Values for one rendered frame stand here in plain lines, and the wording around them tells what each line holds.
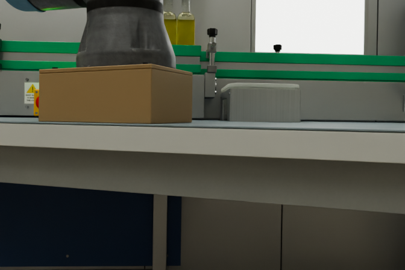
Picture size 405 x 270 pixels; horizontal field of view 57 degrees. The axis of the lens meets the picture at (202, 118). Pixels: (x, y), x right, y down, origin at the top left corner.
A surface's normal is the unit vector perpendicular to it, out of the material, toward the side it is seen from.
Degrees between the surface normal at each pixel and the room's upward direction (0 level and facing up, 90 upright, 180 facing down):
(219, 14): 90
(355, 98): 90
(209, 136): 90
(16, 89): 90
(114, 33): 75
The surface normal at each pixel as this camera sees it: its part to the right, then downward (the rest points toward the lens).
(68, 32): 0.05, 0.00
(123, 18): 0.11, -0.25
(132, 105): -0.28, 0.00
